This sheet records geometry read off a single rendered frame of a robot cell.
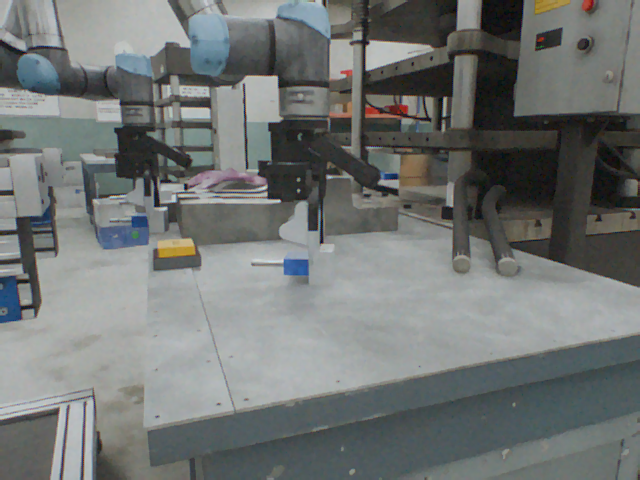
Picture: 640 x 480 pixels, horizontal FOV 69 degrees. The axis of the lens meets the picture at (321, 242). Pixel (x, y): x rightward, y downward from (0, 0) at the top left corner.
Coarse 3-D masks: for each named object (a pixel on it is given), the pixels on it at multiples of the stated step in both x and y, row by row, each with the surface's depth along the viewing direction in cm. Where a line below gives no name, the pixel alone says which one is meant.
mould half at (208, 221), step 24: (336, 192) 105; (192, 216) 95; (216, 216) 97; (240, 216) 98; (264, 216) 100; (288, 216) 102; (336, 216) 106; (360, 216) 108; (384, 216) 110; (192, 240) 96; (216, 240) 98; (240, 240) 100; (264, 240) 101
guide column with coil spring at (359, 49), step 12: (360, 0) 184; (360, 12) 185; (360, 24) 186; (360, 36) 187; (360, 48) 188; (360, 60) 189; (360, 72) 191; (360, 84) 192; (360, 96) 193; (360, 108) 194; (360, 120) 195; (360, 132) 196; (360, 144) 197; (360, 156) 198; (360, 192) 202
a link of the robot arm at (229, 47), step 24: (192, 24) 59; (216, 24) 60; (240, 24) 60; (264, 24) 61; (192, 48) 60; (216, 48) 60; (240, 48) 60; (264, 48) 61; (216, 72) 63; (240, 72) 63; (264, 72) 64
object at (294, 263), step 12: (288, 252) 74; (300, 252) 74; (324, 252) 70; (252, 264) 73; (264, 264) 73; (276, 264) 73; (288, 264) 71; (300, 264) 71; (324, 264) 70; (312, 276) 71; (324, 276) 70
